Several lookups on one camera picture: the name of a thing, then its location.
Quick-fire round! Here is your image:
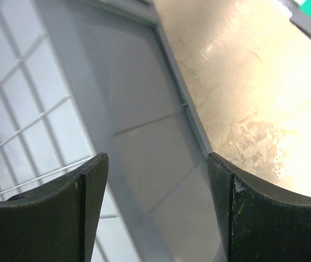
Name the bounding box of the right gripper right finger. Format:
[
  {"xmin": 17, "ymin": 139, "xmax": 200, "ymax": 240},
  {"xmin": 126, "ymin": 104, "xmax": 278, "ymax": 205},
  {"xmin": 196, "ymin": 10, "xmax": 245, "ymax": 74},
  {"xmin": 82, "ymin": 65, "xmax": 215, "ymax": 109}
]
[{"xmin": 207, "ymin": 152, "xmax": 311, "ymax": 261}]

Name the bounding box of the grey plastic crate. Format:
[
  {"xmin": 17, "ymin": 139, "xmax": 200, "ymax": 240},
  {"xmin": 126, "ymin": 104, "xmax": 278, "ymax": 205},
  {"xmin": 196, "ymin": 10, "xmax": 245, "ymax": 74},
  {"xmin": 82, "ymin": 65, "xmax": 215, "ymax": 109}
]
[{"xmin": 0, "ymin": 1, "xmax": 224, "ymax": 261}]

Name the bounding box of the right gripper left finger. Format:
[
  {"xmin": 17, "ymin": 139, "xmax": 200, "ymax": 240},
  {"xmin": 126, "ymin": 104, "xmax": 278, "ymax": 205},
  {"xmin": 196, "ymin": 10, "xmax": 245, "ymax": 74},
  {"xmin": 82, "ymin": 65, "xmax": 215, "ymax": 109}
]
[{"xmin": 0, "ymin": 153, "xmax": 109, "ymax": 261}]

